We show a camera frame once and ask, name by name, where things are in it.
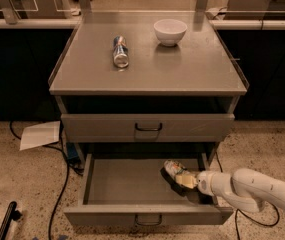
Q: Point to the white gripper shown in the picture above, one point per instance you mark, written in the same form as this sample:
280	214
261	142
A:
204	183

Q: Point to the crushed green 7up can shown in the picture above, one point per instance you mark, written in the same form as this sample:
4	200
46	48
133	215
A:
177	171

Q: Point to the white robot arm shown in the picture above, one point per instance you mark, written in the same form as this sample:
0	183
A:
245	189

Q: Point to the closed grey top drawer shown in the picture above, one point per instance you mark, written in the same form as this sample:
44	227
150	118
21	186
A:
91	128

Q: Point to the open grey middle drawer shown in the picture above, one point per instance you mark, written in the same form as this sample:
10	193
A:
127	191

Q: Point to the grey drawer cabinet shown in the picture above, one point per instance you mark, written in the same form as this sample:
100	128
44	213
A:
196	76

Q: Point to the blue silver energy drink can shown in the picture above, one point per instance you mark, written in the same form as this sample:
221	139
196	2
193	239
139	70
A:
120	52

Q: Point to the blue box under cabinet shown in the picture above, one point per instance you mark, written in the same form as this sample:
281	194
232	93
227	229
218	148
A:
71	151

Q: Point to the white bowl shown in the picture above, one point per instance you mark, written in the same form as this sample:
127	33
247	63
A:
169	31

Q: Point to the white paper sheet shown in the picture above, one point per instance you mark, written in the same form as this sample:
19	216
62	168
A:
40	135

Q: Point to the black bar object on floor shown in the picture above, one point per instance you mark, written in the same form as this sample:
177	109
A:
12	214

